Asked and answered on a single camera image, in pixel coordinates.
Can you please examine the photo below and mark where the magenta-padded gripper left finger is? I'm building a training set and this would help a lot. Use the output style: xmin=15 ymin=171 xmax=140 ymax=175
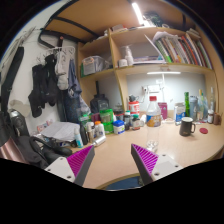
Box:
xmin=44 ymin=144 xmax=96 ymax=188

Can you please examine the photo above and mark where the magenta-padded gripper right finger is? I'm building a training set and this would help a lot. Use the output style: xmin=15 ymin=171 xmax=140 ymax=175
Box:
xmin=130 ymin=143 xmax=184 ymax=186

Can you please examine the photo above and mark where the clear red-capped drink bottle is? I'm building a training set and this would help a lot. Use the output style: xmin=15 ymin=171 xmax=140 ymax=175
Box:
xmin=145 ymin=95 xmax=163 ymax=153

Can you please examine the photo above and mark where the black chair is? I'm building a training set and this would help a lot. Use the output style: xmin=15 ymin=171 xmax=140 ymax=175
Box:
xmin=13 ymin=134 xmax=74 ymax=169

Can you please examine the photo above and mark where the white tube with blue cap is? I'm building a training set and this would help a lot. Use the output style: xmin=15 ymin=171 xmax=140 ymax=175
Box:
xmin=73 ymin=128 xmax=84 ymax=149

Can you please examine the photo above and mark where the slim black bottle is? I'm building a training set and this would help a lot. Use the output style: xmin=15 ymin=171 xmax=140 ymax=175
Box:
xmin=79 ymin=123 xmax=89 ymax=146

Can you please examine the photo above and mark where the black mug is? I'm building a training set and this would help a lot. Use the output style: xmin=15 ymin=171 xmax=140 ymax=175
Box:
xmin=178 ymin=116 xmax=197 ymax=137

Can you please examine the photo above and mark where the silver metal can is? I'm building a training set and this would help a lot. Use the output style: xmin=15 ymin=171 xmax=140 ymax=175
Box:
xmin=92 ymin=134 xmax=107 ymax=148

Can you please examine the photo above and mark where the white bottle with orange cap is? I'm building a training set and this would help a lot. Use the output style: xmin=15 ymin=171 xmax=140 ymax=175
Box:
xmin=94 ymin=120 xmax=106 ymax=138

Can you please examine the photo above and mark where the white and blue carton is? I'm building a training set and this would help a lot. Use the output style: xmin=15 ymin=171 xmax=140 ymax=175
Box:
xmin=173 ymin=102 xmax=187 ymax=126

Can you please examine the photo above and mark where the pink pouch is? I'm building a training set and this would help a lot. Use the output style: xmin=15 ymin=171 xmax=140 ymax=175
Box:
xmin=157 ymin=102 xmax=169 ymax=120

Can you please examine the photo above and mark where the blue-lidded white jar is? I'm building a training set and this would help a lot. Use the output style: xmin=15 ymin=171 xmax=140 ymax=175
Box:
xmin=112 ymin=119 xmax=126 ymax=135

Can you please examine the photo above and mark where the green plastic tub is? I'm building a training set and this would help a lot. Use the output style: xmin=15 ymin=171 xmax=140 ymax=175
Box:
xmin=102 ymin=121 xmax=115 ymax=135

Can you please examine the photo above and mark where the grey tumbler bottle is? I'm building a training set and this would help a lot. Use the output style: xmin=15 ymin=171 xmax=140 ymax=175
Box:
xmin=189 ymin=95 xmax=200 ymax=121

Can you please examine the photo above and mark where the green glass bottle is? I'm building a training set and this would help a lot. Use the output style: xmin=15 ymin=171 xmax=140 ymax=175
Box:
xmin=184 ymin=91 xmax=191 ymax=118

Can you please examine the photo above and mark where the red and white canister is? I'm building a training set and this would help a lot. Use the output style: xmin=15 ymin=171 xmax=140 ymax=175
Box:
xmin=128 ymin=101 xmax=141 ymax=116

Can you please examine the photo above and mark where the brown jar with white lid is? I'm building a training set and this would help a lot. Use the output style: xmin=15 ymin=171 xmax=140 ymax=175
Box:
xmin=207 ymin=109 xmax=215 ymax=125

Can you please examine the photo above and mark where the green-lidded clear jar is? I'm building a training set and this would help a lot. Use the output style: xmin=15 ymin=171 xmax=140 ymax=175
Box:
xmin=99 ymin=108 xmax=115 ymax=124

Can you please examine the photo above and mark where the blue hanging garment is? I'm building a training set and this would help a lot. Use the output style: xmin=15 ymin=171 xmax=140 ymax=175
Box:
xmin=62 ymin=59 xmax=83 ymax=125

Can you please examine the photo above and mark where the black box appliance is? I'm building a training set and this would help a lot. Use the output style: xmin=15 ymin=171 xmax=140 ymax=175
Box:
xmin=89 ymin=93 xmax=110 ymax=114

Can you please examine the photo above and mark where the yellow-capped bottle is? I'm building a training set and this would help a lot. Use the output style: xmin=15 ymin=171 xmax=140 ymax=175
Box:
xmin=198 ymin=88 xmax=204 ymax=116

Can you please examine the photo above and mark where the clear glass bottle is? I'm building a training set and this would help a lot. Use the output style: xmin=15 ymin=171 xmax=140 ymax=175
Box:
xmin=208 ymin=87 xmax=216 ymax=114

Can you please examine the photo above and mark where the black hanging garment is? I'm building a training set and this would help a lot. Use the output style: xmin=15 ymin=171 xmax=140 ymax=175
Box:
xmin=28 ymin=54 xmax=60 ymax=118

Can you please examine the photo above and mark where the under-shelf light bar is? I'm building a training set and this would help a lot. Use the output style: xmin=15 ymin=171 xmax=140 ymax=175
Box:
xmin=146 ymin=70 xmax=182 ymax=76

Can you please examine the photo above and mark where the grey-white hanging garment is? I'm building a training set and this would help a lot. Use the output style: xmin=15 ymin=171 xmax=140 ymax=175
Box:
xmin=54 ymin=49 xmax=74 ymax=92

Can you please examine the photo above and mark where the wooden shelf unit with books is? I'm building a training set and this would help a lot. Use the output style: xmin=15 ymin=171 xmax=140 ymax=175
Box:
xmin=76 ymin=25 xmax=219 ymax=113

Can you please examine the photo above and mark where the overhead light bar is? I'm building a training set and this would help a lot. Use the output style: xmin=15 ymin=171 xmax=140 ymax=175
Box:
xmin=131 ymin=2 xmax=145 ymax=26

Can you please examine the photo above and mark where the white wall power outlet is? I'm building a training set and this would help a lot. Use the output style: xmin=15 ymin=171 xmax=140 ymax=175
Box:
xmin=146 ymin=84 xmax=161 ymax=94

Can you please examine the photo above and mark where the black strap bag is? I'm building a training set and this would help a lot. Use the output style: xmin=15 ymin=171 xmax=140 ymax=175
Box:
xmin=0 ymin=46 xmax=25 ymax=148

